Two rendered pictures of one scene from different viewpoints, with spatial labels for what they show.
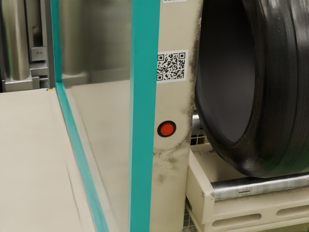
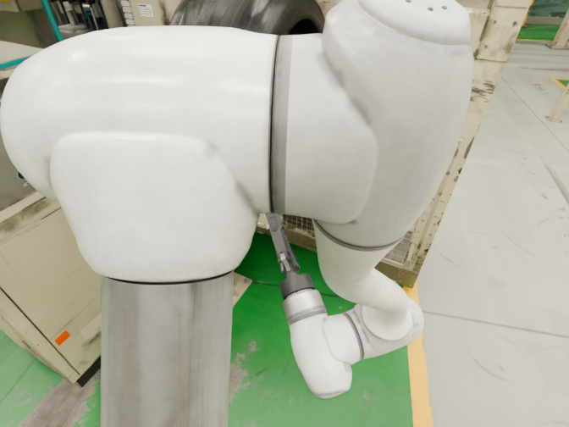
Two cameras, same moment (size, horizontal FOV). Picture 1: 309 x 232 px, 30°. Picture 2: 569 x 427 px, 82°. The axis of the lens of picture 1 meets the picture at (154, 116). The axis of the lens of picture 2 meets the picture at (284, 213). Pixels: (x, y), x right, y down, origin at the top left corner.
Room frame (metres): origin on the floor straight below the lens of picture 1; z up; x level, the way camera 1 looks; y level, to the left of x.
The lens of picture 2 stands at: (0.61, -1.08, 1.53)
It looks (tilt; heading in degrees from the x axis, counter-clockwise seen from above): 40 degrees down; 45
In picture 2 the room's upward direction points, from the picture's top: straight up
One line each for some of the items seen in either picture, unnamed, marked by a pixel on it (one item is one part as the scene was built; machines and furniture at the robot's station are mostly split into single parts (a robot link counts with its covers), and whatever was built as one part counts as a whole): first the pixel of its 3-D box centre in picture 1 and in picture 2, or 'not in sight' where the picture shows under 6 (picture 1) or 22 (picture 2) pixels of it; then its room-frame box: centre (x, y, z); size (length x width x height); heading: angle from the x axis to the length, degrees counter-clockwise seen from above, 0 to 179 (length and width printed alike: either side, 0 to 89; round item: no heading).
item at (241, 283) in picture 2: not in sight; (219, 286); (1.17, -0.01, 0.02); 0.27 x 0.27 x 0.04; 17
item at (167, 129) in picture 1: (166, 128); not in sight; (1.11, -0.03, 1.06); 0.03 x 0.02 x 0.03; 107
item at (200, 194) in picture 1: (182, 159); not in sight; (1.21, -0.08, 0.90); 0.40 x 0.03 x 0.10; 17
